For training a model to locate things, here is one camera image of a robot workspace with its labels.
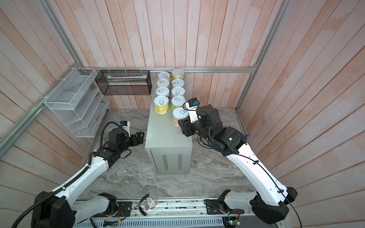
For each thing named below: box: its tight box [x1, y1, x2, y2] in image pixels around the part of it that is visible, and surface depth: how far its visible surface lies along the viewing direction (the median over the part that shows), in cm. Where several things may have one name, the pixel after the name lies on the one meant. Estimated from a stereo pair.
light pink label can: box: [171, 86, 186, 98], surface depth 75 cm
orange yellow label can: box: [171, 68, 185, 81], surface depth 83 cm
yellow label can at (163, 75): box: [157, 71, 171, 81], surface depth 84 cm
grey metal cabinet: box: [144, 77, 193, 175], surface depth 70 cm
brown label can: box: [172, 106, 190, 128], surface depth 65 cm
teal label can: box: [171, 78, 185, 89], surface depth 80 cm
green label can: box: [171, 95, 187, 111], surface depth 70 cm
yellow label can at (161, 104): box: [153, 95, 170, 115], surface depth 70 cm
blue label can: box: [155, 86, 171, 98], surface depth 75 cm
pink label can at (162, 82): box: [156, 78, 170, 88], surface depth 80 cm
